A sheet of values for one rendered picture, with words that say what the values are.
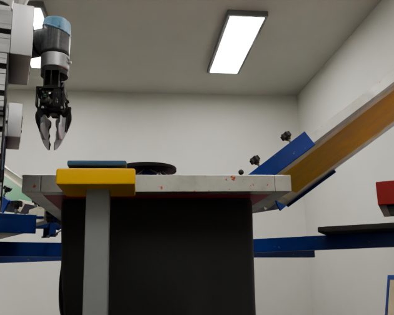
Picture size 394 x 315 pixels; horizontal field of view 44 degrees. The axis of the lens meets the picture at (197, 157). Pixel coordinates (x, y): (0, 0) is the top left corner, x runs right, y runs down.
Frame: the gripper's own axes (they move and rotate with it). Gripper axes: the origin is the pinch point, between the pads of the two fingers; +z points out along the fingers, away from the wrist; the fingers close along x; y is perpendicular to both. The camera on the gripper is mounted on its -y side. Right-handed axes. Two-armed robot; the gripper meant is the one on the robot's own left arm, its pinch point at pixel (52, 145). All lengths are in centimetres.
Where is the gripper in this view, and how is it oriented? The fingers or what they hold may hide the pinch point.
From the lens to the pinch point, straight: 133.9
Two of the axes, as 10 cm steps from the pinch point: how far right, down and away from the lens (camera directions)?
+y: 1.2, -2.5, -9.6
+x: 9.9, 0.0, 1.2
